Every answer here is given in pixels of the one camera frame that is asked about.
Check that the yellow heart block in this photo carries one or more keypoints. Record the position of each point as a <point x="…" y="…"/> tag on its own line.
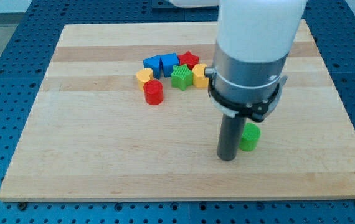
<point x="142" y="76"/>

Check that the green cylinder block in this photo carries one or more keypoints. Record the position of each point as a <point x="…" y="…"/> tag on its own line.
<point x="250" y="137"/>

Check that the green star block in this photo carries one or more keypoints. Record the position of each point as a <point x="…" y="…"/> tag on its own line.
<point x="181" y="77"/>

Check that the blue perforated table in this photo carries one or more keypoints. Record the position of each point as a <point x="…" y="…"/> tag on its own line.
<point x="28" y="53"/>

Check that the blue heart-shaped block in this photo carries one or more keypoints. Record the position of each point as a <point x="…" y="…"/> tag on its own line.
<point x="155" y="64"/>

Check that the light wooden board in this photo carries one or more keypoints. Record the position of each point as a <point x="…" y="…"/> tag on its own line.
<point x="91" y="137"/>

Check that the yellow hexagon block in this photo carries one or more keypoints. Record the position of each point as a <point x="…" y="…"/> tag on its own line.
<point x="199" y="78"/>

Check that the red cylinder block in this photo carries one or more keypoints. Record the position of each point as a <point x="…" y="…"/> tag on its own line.
<point x="153" y="92"/>

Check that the blue cube block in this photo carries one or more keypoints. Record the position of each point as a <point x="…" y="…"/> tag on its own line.
<point x="168" y="62"/>

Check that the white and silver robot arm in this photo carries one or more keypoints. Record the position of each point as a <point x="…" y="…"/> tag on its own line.
<point x="254" y="38"/>

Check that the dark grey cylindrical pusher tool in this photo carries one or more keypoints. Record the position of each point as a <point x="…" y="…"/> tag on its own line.
<point x="230" y="135"/>

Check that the red star block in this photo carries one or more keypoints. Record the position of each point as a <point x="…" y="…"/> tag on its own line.
<point x="188" y="59"/>

